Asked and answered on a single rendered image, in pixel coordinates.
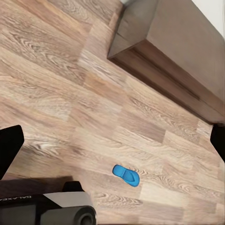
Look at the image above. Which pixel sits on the bench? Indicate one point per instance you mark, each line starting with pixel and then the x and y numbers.
pixel 172 47

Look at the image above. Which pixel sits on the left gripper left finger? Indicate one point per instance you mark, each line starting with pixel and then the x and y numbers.
pixel 11 140

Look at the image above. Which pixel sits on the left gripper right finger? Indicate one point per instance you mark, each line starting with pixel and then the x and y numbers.
pixel 217 139

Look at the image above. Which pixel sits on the sandal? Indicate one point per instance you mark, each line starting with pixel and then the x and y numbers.
pixel 129 176

